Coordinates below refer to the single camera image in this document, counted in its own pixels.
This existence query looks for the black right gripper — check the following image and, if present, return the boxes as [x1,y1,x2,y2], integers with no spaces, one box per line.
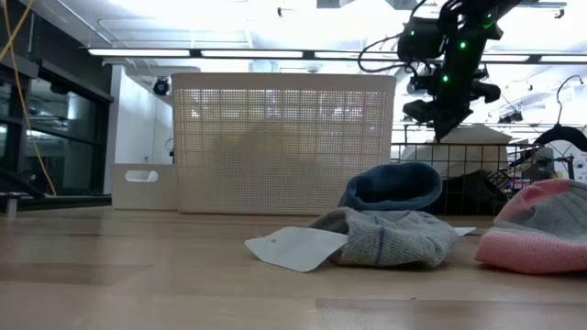
[402,68,501,143]

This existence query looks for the white thin cloth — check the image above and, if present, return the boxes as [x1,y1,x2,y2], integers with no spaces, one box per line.
[414,122,514,179]

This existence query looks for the grey sock with blue stripe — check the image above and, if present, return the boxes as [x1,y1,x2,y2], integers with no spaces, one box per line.
[309,205,460,270]

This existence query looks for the pink and grey knit beanie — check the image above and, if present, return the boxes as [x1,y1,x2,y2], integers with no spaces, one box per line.
[474,178,587,275]

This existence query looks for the black ceiling spotlight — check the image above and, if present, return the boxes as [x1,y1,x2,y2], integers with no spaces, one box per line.
[497,109,524,124]

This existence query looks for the black clothes hanger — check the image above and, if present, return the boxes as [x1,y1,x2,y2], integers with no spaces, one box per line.
[534,73,587,152]

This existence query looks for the cream perforated plastic laundry basket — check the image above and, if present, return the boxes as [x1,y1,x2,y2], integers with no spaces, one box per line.
[171,71,398,216]

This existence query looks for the small white plastic bin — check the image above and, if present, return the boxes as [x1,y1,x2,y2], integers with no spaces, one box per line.
[112,163,179,212]

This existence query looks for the metal wire basket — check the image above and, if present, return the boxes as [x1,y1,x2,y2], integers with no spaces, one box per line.
[389,141,574,216]

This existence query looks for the long ceiling light rail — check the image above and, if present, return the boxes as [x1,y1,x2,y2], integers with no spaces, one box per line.
[86,48,587,64]

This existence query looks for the round black wall camera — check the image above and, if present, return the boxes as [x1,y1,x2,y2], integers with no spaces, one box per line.
[152,76,172,96]

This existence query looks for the dark window frame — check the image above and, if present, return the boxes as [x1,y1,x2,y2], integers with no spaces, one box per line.
[0,0,115,193]

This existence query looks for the black metal rig frame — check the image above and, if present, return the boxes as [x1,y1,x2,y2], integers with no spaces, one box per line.
[0,167,113,219]

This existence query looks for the yellow cable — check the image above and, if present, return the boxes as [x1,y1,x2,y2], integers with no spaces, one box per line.
[0,0,57,196]

